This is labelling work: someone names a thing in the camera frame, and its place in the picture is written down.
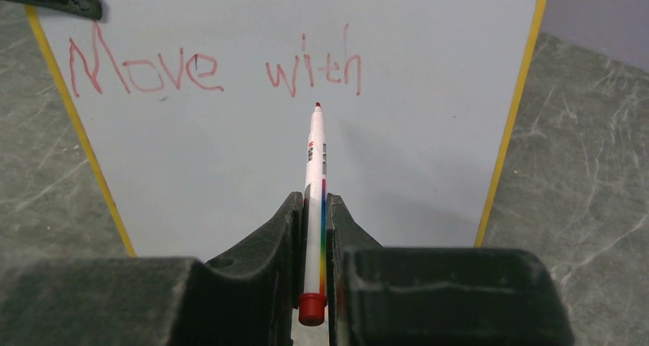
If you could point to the yellow framed whiteboard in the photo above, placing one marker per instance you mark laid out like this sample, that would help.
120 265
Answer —
194 114

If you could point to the white red-ended marker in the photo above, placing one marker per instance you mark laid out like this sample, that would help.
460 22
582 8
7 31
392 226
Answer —
313 300

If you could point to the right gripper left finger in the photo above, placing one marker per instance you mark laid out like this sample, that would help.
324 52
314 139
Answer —
244 296

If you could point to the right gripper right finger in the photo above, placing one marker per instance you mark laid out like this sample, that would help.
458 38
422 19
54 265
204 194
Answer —
384 295

